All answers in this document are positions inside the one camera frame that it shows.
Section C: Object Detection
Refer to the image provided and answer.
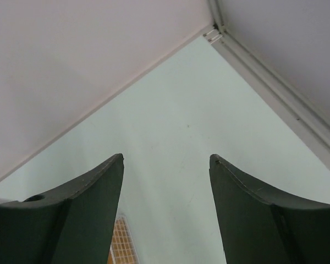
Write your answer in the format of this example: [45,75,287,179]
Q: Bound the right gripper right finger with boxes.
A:
[209,154,330,263]

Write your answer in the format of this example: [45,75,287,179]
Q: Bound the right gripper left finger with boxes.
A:
[0,153,124,263]

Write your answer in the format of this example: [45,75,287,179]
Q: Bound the white wire wooden shelf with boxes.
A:
[107,214,140,264]

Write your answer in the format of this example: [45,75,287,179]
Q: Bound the aluminium frame rail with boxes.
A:
[203,1,330,170]

